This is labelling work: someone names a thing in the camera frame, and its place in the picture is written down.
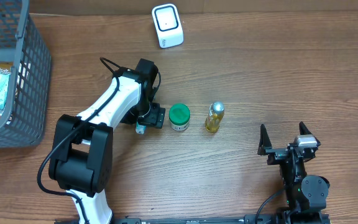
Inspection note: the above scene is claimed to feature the white barcode scanner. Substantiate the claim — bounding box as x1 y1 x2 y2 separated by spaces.
152 3 184 49

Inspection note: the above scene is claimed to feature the yellow liquid bottle silver cap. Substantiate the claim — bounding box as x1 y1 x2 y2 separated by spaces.
205 101 224 133

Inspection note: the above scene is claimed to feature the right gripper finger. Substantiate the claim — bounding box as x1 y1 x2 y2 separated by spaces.
257 124 272 156
299 121 321 146

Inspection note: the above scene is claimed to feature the grey plastic mesh basket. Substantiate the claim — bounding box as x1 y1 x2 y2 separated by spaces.
0 1 52 148

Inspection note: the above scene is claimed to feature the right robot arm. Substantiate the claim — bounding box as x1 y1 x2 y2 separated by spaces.
254 122 331 224

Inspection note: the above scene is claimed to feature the small teal white packet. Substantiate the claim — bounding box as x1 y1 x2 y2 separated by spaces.
135 123 146 134

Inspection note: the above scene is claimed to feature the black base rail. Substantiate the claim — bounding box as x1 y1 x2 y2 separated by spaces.
54 214 331 224

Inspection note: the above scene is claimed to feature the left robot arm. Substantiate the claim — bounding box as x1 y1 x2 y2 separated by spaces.
37 57 165 223

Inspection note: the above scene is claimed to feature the green lid white jar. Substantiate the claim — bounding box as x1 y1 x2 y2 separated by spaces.
168 103 190 131

